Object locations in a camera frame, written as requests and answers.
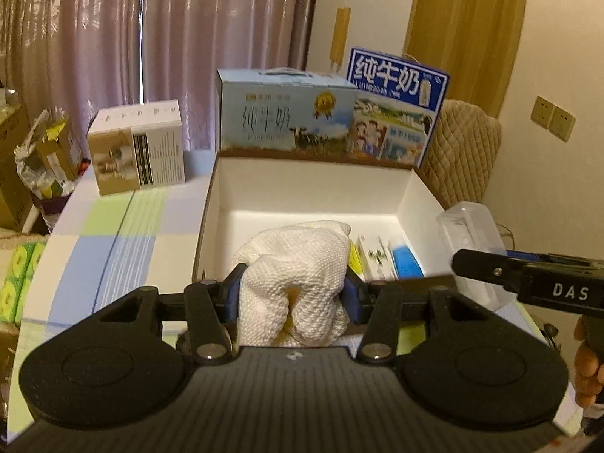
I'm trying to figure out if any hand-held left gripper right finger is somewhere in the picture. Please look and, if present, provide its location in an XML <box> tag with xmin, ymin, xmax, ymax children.
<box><xmin>344</xmin><ymin>269</ymin><xmax>515</xmax><ymax>365</ymax></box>

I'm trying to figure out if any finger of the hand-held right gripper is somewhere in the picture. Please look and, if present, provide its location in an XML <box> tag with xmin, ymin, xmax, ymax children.
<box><xmin>507</xmin><ymin>251</ymin><xmax>593</xmax><ymax>265</ymax></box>
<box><xmin>450</xmin><ymin>248</ymin><xmax>525</xmax><ymax>294</ymax></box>

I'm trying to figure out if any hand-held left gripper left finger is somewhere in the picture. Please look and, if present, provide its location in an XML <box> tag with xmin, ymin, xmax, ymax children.
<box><xmin>71</xmin><ymin>263</ymin><xmax>247</xmax><ymax>365</ymax></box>

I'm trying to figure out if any clear plastic container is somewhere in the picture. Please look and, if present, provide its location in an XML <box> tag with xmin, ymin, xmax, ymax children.
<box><xmin>436</xmin><ymin>201</ymin><xmax>508</xmax><ymax>305</ymax></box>

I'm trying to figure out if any white knitted cloth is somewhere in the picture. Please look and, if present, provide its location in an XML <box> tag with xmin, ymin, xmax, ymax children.
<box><xmin>230</xmin><ymin>220</ymin><xmax>352</xmax><ymax>346</ymax></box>

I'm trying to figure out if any blue and white tube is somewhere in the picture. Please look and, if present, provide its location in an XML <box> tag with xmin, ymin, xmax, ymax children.
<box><xmin>389</xmin><ymin>240</ymin><xmax>424</xmax><ymax>278</ymax></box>

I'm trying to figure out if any brown storage box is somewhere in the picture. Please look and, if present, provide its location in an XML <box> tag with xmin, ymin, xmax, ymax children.
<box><xmin>191</xmin><ymin>148</ymin><xmax>461</xmax><ymax>293</ymax></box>

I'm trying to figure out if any person's right hand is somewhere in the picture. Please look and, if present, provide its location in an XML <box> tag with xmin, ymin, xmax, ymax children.
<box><xmin>573</xmin><ymin>316</ymin><xmax>604</xmax><ymax>409</ymax></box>

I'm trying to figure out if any white medicine box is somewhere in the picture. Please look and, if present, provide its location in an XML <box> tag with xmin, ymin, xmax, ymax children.
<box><xmin>357</xmin><ymin>235</ymin><xmax>397</xmax><ymax>280</ymax></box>

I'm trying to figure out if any beige quilted chair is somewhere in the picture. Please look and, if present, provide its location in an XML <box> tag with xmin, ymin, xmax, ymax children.
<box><xmin>418</xmin><ymin>99</ymin><xmax>503</xmax><ymax>211</ymax></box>

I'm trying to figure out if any checked tablecloth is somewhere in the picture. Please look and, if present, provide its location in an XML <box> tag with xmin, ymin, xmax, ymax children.
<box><xmin>9</xmin><ymin>148</ymin><xmax>586</xmax><ymax>435</ymax></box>

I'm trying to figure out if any beige printed product box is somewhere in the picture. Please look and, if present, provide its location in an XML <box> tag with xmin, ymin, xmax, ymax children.
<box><xmin>87</xmin><ymin>100</ymin><xmax>186</xmax><ymax>196</ymax></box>

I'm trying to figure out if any light blue milk carton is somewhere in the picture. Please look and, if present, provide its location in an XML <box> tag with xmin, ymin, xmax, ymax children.
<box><xmin>216</xmin><ymin>67</ymin><xmax>359</xmax><ymax>156</ymax></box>

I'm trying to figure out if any purple waste bin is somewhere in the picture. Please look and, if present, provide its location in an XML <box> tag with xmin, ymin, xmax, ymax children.
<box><xmin>32</xmin><ymin>188</ymin><xmax>77</xmax><ymax>234</ymax></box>

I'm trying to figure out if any green tissue multipack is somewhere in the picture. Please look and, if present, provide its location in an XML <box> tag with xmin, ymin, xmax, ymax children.
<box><xmin>0</xmin><ymin>242</ymin><xmax>46</xmax><ymax>326</ymax></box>

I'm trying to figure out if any dark blue milk carton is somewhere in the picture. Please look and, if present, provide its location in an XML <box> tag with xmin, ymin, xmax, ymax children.
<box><xmin>346</xmin><ymin>47</ymin><xmax>450</xmax><ymax>168</ymax></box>

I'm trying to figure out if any yellow-brown paper box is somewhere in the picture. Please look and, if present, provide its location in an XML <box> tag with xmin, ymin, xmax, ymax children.
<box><xmin>35</xmin><ymin>120</ymin><xmax>82</xmax><ymax>182</ymax></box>

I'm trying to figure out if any trash bin with rubbish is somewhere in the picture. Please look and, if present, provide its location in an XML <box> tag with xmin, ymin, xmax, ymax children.
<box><xmin>14</xmin><ymin>108</ymin><xmax>62</xmax><ymax>199</ymax></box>

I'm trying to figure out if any brown cardboard carton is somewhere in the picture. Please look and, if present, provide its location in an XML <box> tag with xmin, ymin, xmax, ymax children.
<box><xmin>0</xmin><ymin>104</ymin><xmax>36</xmax><ymax>232</ymax></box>

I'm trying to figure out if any pink sheer curtain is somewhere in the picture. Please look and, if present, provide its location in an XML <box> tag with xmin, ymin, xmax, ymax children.
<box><xmin>139</xmin><ymin>0</ymin><xmax>322</xmax><ymax>152</ymax></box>
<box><xmin>0</xmin><ymin>0</ymin><xmax>142</xmax><ymax>152</ymax></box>

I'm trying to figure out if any beige wall socket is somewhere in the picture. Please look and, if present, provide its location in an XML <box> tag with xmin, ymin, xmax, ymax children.
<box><xmin>531</xmin><ymin>96</ymin><xmax>555</xmax><ymax>130</ymax></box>
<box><xmin>550</xmin><ymin>106</ymin><xmax>576</xmax><ymax>142</ymax></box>

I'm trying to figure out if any yellow wall hanging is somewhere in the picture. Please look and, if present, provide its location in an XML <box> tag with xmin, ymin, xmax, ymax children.
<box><xmin>329</xmin><ymin>7</ymin><xmax>352</xmax><ymax>75</ymax></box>

